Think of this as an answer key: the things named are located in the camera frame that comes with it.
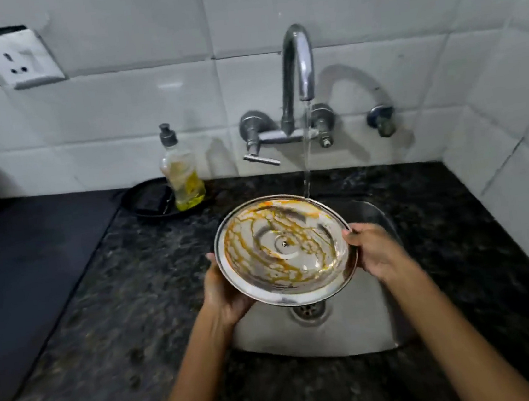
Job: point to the person's right hand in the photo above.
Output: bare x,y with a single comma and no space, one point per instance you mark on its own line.
378,249

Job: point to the person's left hand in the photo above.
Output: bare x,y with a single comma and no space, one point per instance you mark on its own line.
224,296

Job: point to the person's right thumb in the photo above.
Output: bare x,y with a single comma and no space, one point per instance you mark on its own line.
350,235

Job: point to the person's left thumb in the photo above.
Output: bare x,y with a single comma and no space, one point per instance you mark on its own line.
212,261

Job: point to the stained steel plate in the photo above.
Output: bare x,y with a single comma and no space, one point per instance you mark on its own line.
284,249

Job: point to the person's right forearm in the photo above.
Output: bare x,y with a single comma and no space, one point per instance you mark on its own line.
455,333

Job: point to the person's left forearm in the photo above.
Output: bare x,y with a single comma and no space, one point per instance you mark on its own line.
195,376

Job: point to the stainless steel sink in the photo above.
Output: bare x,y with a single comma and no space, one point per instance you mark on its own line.
354,316

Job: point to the sink drain strainer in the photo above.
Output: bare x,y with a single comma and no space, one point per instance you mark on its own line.
309,311

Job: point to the black round tray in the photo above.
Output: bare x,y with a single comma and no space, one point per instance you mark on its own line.
148,200

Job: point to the dish soap bottle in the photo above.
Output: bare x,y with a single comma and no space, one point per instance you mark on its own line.
181,174

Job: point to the black stove top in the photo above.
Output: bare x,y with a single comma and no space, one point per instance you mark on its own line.
27,291

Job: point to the chrome wall valve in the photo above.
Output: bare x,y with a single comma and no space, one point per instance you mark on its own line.
381,120

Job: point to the chrome wall faucet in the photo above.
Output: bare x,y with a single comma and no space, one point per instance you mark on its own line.
297,89

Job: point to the white wall socket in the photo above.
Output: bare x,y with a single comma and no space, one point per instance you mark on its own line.
17,57

